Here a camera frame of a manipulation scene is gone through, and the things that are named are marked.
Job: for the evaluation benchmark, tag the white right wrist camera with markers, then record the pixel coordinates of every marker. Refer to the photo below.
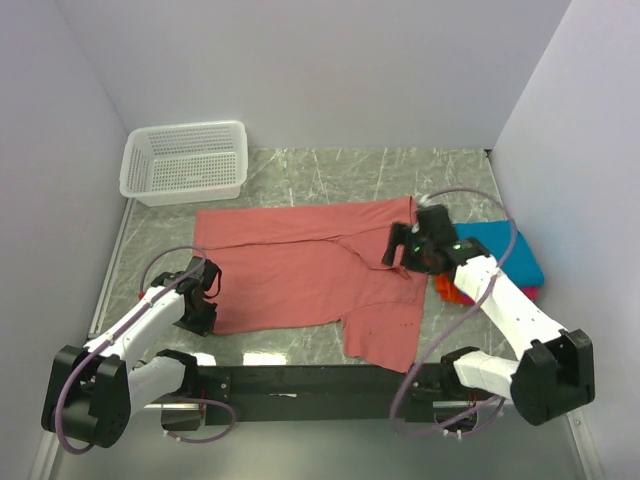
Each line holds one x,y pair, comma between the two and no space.
425,201

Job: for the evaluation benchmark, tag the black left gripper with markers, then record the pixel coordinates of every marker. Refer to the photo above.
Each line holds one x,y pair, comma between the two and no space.
205,325

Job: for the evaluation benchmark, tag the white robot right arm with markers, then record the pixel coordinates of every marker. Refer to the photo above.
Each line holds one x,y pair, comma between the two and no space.
533,336

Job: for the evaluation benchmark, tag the salmon pink t shirt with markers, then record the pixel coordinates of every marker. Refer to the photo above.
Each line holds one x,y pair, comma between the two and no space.
295,267

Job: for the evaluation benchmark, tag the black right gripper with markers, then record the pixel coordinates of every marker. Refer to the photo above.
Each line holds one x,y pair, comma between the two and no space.
401,234

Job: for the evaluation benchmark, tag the blue folded t shirt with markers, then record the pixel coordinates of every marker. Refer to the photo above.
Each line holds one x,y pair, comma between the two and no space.
521,265

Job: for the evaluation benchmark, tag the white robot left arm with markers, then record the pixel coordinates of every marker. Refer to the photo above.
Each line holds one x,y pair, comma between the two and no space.
94,390

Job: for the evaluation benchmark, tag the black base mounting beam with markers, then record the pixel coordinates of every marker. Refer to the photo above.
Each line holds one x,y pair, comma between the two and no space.
312,392

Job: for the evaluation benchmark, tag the orange folded t shirt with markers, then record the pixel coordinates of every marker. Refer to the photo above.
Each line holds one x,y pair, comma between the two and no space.
447,290

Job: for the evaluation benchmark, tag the white perforated plastic basket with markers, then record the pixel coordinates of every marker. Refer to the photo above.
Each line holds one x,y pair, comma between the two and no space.
185,163

